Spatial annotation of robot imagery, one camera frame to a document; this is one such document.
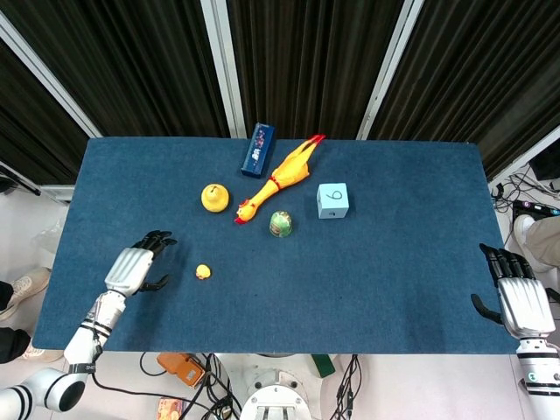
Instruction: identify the green patterned egg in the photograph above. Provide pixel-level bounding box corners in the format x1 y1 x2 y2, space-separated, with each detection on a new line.
268 210 294 239

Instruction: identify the dark blue printed box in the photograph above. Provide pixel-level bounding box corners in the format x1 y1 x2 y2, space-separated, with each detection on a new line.
241 122 277 179

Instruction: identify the orange power box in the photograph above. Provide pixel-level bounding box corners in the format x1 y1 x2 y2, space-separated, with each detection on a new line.
156 352 207 389

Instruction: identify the pink sneaker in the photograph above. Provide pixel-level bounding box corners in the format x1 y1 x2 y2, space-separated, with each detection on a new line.
21 342 65 363

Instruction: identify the light blue number cube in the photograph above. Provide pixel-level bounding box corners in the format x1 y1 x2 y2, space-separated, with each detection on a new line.
316 182 350 220

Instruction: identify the colourful snack packet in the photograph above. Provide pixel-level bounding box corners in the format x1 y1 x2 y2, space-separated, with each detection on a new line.
156 396 185 420

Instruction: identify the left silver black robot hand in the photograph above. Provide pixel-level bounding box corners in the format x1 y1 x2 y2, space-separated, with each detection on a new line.
103 229 179 298

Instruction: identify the black monitor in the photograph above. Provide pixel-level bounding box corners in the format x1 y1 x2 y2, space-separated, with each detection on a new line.
528 150 560 181

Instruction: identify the beige trouser leg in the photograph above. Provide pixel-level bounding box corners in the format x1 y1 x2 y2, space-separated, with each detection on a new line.
524 215 560 273

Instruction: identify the black trouser leg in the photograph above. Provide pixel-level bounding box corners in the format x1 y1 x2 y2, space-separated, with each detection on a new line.
0 326 32 364

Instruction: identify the blue felt table mat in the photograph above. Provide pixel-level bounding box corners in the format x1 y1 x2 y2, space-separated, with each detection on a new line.
31 136 524 354

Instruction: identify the yellow bell-shaped toy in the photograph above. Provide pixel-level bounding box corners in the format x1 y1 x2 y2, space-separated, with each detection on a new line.
200 182 231 214

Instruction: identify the black power strip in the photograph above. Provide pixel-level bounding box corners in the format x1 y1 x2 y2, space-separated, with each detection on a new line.
511 199 560 223

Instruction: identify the green block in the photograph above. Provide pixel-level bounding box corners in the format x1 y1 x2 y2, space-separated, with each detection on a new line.
311 353 337 379

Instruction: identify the beige sneaker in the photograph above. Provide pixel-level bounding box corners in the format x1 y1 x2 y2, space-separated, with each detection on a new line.
0 266 53 321

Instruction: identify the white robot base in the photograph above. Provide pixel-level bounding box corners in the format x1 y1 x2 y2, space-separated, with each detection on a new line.
214 353 323 420

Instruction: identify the black cable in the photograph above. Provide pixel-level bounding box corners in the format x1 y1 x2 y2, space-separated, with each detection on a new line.
332 353 361 420

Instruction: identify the yellow rubber chicken toy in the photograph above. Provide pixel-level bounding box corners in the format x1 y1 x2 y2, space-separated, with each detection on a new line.
234 133 327 226

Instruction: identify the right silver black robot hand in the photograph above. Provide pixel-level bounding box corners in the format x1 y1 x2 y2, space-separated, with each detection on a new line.
470 242 556 340

